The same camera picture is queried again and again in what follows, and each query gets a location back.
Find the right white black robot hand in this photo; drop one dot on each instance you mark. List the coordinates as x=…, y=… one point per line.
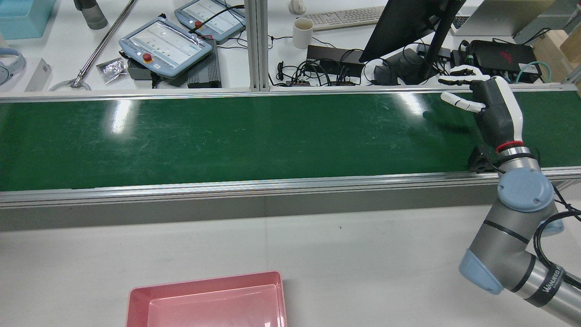
x=497, y=113

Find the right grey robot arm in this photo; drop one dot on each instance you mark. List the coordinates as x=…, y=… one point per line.
x=504, y=236

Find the black box with red logo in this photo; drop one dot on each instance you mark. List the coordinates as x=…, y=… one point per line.
x=499, y=54

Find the cardboard box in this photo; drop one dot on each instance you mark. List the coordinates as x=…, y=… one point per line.
x=551, y=47

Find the black finned power box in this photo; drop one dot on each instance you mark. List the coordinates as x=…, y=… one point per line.
x=206, y=72

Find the pink plastic box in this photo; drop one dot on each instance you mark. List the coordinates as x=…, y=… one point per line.
x=204, y=309

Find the grey metal box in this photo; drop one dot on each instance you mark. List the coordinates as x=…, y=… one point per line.
x=136, y=70

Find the light blue plastic box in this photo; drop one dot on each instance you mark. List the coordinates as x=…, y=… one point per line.
x=22, y=18

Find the silver laptop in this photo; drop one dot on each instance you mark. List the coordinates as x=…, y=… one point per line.
x=499, y=16

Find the black white handheld controller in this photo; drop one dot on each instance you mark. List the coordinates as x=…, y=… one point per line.
x=399, y=63

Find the black monitor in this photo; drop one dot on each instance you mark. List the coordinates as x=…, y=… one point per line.
x=399, y=22

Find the white keyboard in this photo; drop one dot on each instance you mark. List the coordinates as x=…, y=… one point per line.
x=345, y=18

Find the green conveyor belt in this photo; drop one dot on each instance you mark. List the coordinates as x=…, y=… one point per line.
x=272, y=136

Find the white tape roll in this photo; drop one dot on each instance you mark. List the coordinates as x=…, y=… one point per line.
x=297, y=6

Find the small grey-blue teach pendant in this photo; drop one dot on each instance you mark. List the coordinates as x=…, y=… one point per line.
x=213, y=18

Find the large grey-blue teach pendant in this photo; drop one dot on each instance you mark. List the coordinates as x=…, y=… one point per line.
x=168, y=45

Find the clear bag of parts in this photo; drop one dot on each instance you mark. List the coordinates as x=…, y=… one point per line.
x=112, y=70

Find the grey cylinder bottle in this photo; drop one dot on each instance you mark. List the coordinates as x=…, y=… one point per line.
x=95, y=18

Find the small white carton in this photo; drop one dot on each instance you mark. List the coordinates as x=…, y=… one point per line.
x=38, y=75

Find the white blue headphones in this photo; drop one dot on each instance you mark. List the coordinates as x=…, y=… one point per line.
x=13, y=61

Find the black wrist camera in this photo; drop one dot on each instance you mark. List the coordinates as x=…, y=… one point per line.
x=480, y=161

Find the aluminium profile post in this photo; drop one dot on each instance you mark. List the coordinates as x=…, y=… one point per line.
x=256, y=45

